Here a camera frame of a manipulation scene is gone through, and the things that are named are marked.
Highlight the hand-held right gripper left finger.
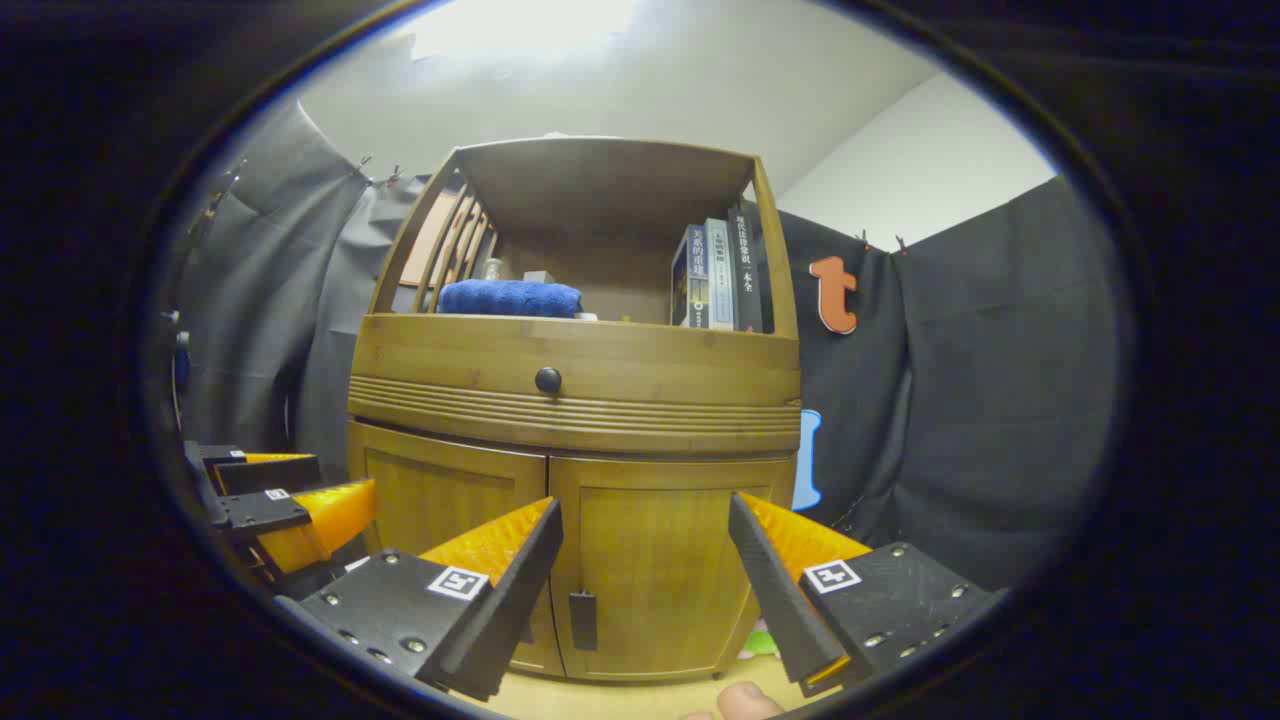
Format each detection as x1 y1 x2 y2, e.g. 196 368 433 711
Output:
272 495 564 703

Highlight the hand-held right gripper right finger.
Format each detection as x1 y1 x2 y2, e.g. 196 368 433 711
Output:
727 490 1006 699

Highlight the wooden shoe cabinet door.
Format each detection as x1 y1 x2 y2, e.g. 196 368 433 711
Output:
347 420 566 679
548 455 798 684

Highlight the wooden double-door shoe cabinet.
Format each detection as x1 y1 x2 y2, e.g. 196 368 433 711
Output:
345 135 804 686

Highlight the pink and green plush toy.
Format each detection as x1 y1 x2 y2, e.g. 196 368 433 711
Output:
738 618 783 661

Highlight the wooden drawer with black knob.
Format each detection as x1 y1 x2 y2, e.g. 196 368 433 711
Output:
347 313 804 456

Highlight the blue folded towel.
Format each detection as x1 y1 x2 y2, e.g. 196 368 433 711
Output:
437 279 585 319

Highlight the black backdrop cloth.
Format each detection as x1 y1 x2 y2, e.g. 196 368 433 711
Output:
165 100 1121 591

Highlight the dark blue book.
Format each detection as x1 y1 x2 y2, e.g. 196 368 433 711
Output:
671 225 709 329

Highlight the light blue book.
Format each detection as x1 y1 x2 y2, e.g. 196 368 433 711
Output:
705 218 736 331

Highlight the black book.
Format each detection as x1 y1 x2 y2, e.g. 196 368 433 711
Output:
728 205 768 333

